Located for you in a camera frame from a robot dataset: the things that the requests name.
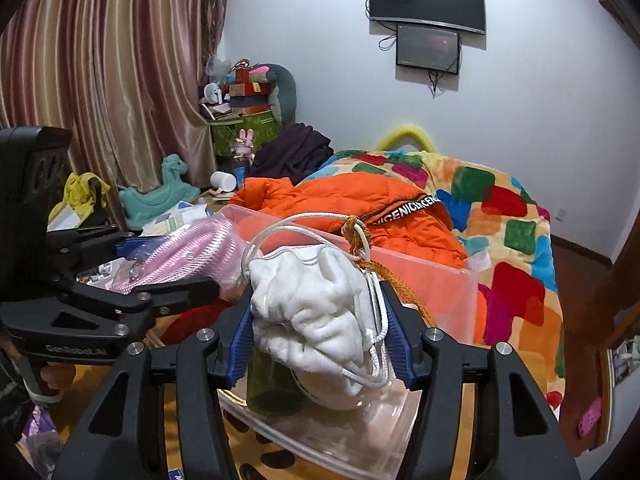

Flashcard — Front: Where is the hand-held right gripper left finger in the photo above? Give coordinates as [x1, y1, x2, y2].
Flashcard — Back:
[52, 287, 256, 480]

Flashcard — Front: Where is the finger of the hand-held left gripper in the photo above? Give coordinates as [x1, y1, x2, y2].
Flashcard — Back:
[47, 225, 168, 281]
[75, 277, 221, 317]

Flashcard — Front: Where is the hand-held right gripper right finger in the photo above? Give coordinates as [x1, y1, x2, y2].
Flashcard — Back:
[378, 280, 581, 480]

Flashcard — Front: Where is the pink striped knit cloth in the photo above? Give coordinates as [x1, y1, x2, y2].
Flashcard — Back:
[107, 217, 251, 301]

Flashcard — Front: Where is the green spray bottle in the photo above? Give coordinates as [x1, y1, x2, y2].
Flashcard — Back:
[246, 347, 306, 411]

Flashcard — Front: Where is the clear plastic storage box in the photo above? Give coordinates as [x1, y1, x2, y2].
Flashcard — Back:
[215, 204, 478, 478]

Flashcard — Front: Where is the white drawstring pouch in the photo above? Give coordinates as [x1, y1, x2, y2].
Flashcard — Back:
[242, 212, 436, 398]

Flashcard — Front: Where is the person's left hand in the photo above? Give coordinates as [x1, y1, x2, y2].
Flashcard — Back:
[40, 366, 77, 392]

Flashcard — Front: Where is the red cloth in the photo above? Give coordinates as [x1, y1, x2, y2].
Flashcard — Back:
[162, 302, 241, 346]

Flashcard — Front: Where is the yellow cloth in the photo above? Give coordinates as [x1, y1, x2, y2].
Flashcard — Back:
[61, 172, 112, 221]

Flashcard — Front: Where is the teal rocking horse toy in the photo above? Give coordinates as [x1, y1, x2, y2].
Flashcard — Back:
[119, 154, 201, 231]

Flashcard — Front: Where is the blue white paper box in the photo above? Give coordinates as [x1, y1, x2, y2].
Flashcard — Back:
[142, 201, 217, 236]

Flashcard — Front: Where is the wooden desk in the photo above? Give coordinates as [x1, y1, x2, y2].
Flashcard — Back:
[50, 330, 481, 480]

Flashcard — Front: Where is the colourful patchwork blanket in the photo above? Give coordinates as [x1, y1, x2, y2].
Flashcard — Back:
[320, 149, 568, 408]

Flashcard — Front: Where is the striped pink brown curtain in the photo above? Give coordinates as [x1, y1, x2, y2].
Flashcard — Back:
[0, 0, 241, 231]

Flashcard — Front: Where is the orange padded jacket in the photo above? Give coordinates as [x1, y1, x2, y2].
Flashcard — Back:
[227, 171, 488, 346]

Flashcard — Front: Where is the pink bunny toy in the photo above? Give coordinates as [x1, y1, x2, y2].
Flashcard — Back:
[234, 129, 256, 158]

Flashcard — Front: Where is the green fabric storage box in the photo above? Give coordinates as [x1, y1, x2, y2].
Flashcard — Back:
[209, 110, 281, 171]

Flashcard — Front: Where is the dark purple cloth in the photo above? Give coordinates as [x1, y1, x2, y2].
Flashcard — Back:
[248, 122, 335, 183]

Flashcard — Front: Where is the pink slipper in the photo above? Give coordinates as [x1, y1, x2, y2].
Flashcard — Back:
[578, 397, 603, 438]

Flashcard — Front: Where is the yellow curved cushion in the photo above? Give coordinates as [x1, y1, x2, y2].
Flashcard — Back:
[375, 124, 437, 153]

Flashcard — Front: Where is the stack of colourful boxes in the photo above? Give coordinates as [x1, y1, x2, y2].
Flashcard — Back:
[222, 62, 273, 118]

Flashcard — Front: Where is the wooden wardrobe shelf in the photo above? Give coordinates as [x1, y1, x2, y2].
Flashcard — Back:
[597, 0, 640, 456]

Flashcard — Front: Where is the small wall monitor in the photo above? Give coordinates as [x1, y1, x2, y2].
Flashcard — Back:
[396, 24, 461, 76]

